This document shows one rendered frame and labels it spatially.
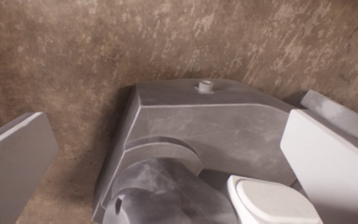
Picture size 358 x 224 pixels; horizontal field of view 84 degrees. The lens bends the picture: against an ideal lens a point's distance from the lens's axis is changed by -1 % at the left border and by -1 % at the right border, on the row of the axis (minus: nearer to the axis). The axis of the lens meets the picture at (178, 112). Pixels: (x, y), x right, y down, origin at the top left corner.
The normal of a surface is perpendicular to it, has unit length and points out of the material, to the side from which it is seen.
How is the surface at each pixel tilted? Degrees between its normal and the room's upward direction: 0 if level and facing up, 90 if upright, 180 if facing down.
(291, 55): 0
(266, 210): 90
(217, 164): 0
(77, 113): 0
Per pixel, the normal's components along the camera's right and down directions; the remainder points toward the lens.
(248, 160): 0.25, 0.50
